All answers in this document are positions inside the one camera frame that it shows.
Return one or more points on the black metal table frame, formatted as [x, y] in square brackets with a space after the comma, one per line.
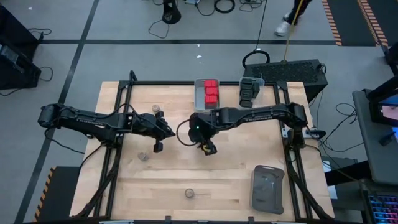
[161, 83]

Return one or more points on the black equipment case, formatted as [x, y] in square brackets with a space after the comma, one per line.
[18, 71]
[15, 28]

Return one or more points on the black power adapter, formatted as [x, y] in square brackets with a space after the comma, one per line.
[315, 133]

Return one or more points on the black monitor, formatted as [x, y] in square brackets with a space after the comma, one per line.
[377, 109]

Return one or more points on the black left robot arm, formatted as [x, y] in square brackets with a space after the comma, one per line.
[87, 119]

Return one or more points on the silver aluminium bracket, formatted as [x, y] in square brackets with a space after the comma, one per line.
[285, 132]

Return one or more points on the black computer case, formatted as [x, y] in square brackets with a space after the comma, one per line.
[286, 73]

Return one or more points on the yellow PCB-7 label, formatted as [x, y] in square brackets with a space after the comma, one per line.
[205, 151]

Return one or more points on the red-lid smoked paprika tin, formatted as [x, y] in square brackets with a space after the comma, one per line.
[211, 91]
[211, 83]
[211, 99]

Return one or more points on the white plastic bin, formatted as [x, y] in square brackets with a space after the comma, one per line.
[199, 93]

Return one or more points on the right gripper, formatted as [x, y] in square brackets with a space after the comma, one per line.
[197, 129]

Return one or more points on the person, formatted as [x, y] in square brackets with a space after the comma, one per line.
[283, 28]

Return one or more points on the rainbow backlit keyboard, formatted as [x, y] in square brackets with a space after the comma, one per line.
[384, 211]

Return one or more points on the dark grey plastic bin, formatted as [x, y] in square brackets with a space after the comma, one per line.
[267, 193]

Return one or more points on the black stand base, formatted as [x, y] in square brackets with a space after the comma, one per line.
[171, 14]

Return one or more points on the grey desk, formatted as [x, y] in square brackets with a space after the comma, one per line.
[373, 149]

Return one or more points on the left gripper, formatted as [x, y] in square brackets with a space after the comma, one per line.
[146, 126]

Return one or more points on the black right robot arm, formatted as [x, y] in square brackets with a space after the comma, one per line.
[261, 115]

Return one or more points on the clear plastic bin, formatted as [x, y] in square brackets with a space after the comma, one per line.
[261, 99]

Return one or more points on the black mat, orange stripes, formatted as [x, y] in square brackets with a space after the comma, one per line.
[351, 21]
[62, 193]

